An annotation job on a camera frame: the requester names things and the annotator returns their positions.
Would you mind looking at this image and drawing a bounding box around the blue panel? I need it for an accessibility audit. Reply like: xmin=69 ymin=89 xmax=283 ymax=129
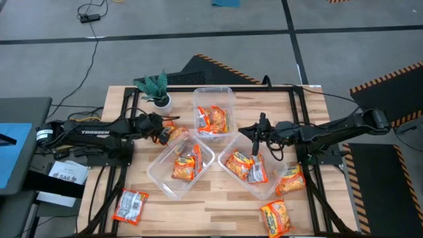
xmin=0 ymin=122 xmax=33 ymax=190

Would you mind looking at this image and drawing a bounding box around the hazard striped black floor mat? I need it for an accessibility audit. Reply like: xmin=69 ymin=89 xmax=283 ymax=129
xmin=349 ymin=61 xmax=423 ymax=128
xmin=134 ymin=53 xmax=264 ymax=86
xmin=342 ymin=142 xmax=423 ymax=236

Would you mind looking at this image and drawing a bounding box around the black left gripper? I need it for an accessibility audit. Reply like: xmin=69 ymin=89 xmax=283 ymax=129
xmin=134 ymin=112 xmax=181 ymax=145

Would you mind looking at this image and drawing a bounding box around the black floor cable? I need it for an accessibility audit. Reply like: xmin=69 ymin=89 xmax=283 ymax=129
xmin=46 ymin=0 xmax=108 ymax=120

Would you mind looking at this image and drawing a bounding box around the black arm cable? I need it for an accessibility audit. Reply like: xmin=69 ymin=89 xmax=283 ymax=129
xmin=282 ymin=83 xmax=364 ymax=112

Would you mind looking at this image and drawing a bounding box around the plain white paper sheet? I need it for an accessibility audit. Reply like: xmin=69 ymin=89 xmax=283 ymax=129
xmin=35 ymin=190 xmax=78 ymax=208

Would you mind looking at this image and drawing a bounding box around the white printed paper sheet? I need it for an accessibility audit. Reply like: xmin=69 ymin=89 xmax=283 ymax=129
xmin=48 ymin=159 xmax=90 ymax=185

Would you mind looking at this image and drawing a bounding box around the black power strip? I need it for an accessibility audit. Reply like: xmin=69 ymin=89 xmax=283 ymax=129
xmin=79 ymin=13 xmax=101 ymax=24

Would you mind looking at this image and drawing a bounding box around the clear labelled plastic bin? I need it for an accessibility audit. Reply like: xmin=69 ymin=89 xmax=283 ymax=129
xmin=146 ymin=131 xmax=216 ymax=201

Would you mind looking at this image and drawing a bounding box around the orange Maruchan noodle pack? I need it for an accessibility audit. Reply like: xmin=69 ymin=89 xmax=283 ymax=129
xmin=197 ymin=105 xmax=212 ymax=134
xmin=206 ymin=105 xmax=229 ymax=134
xmin=192 ymin=143 xmax=204 ymax=177
xmin=275 ymin=164 xmax=307 ymax=197
xmin=247 ymin=153 xmax=270 ymax=185
xmin=224 ymin=148 xmax=255 ymax=181
xmin=161 ymin=120 xmax=191 ymax=156
xmin=260 ymin=199 xmax=294 ymax=238
xmin=171 ymin=155 xmax=197 ymax=182
xmin=111 ymin=188 xmax=150 ymax=227

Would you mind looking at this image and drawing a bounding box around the green plant in white pot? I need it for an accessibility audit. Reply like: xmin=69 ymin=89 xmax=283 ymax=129
xmin=132 ymin=69 xmax=174 ymax=116

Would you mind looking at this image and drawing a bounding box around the teal floor mat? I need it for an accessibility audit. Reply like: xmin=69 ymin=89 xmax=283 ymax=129
xmin=211 ymin=0 xmax=241 ymax=9

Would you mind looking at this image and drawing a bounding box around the grey desk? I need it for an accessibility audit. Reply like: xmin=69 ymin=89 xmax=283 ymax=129
xmin=0 ymin=97 xmax=53 ymax=196

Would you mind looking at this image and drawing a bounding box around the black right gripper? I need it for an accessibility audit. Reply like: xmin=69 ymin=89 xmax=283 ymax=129
xmin=237 ymin=112 xmax=301 ymax=156

